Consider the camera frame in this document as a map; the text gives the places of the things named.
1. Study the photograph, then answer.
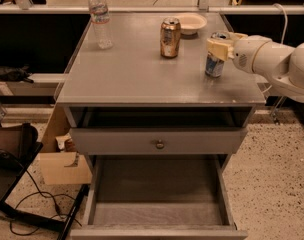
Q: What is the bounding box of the black computer mouse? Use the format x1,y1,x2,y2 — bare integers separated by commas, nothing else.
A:
0,149,22,171

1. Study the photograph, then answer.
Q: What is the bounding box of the round brass drawer knob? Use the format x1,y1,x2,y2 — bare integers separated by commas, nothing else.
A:
155,140,164,149

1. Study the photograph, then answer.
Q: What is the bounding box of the black cloth on rail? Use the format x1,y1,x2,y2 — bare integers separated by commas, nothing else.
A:
0,66,33,83

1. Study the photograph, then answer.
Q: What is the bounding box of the clear plastic water bottle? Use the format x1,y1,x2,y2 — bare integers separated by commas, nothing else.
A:
88,0,113,49

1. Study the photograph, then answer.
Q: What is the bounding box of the cardboard box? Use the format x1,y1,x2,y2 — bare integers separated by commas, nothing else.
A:
39,106,92,185

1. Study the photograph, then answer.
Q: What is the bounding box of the gold dented soda can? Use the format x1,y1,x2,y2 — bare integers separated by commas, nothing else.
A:
160,17,181,58

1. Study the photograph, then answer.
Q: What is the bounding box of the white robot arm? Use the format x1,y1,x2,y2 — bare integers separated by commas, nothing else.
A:
207,32,304,103

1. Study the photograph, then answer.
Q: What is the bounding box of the open grey middle drawer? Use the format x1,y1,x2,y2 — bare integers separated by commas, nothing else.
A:
70,155,247,240

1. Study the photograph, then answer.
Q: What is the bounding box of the brown bag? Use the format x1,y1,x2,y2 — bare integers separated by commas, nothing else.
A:
0,123,38,160

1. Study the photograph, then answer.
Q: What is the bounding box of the blue silver redbull can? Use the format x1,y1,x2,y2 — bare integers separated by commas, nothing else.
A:
205,32,231,78

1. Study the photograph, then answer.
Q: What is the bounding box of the white hanging cable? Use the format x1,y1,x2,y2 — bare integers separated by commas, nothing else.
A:
261,2,290,95

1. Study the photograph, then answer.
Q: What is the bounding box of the grey wooden drawer cabinet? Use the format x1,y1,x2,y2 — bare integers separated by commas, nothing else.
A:
56,11,267,240

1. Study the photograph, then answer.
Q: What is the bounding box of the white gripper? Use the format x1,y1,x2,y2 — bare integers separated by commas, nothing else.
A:
207,32,271,74

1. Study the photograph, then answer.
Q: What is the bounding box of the white paper bowl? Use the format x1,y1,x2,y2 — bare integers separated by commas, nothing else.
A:
176,13,207,35

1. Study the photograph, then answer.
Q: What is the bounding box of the black floor cable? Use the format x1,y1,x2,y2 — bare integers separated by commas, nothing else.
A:
9,169,83,237

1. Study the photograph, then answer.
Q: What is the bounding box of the grey top drawer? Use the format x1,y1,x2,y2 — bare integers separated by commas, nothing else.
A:
70,128,247,155

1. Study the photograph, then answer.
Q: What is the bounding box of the black chair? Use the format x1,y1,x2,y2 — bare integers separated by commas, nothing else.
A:
0,142,89,240

